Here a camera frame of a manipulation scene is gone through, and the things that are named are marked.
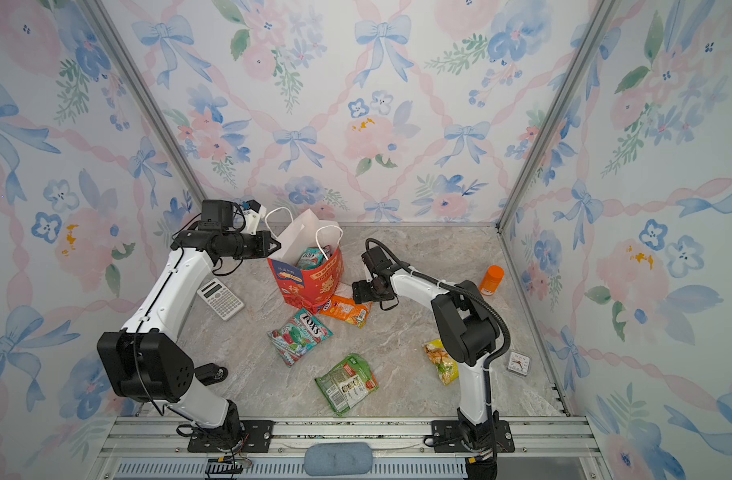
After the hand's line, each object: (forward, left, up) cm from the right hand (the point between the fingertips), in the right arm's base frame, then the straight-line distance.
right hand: (365, 292), depth 97 cm
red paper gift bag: (-7, +15, +12) cm, 21 cm away
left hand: (+2, +23, +22) cm, 32 cm away
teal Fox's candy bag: (+4, +15, +13) cm, 20 cm away
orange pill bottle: (+2, -40, +5) cm, 40 cm away
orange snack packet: (-6, +5, -1) cm, 8 cm away
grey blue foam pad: (-45, +5, 0) cm, 45 cm away
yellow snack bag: (-23, -24, -1) cm, 33 cm away
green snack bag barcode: (-28, +4, -2) cm, 28 cm away
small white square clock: (-22, -44, -2) cm, 49 cm away
